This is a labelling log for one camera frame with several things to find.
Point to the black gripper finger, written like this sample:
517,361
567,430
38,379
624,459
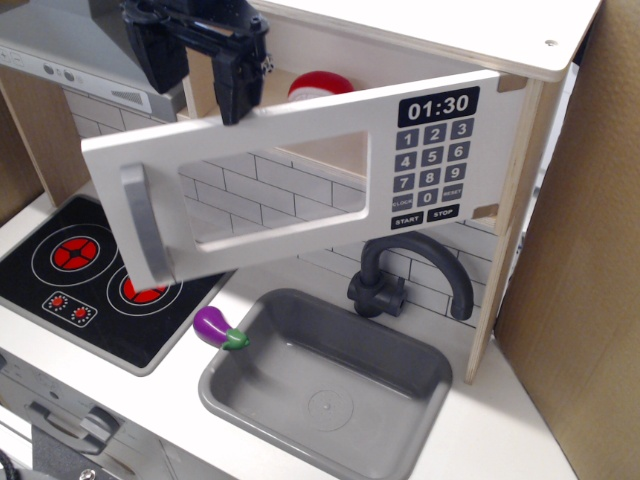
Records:
238,82
161,56

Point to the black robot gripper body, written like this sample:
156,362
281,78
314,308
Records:
206,26

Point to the white toy microwave door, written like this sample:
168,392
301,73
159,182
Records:
136,175

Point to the white wooden microwave cabinet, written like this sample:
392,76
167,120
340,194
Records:
530,44

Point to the red white toy sushi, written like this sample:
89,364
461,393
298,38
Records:
316,84

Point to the grey range hood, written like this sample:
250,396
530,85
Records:
82,45

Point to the black toy stovetop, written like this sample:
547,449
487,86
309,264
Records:
68,277

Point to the purple toy eggplant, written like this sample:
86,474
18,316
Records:
211,326

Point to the dark grey toy faucet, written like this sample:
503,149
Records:
373,293

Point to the grey plastic sink basin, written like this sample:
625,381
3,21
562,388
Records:
349,396

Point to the brown cardboard panel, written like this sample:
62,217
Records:
569,323

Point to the grey oven door handle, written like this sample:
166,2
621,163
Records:
88,435

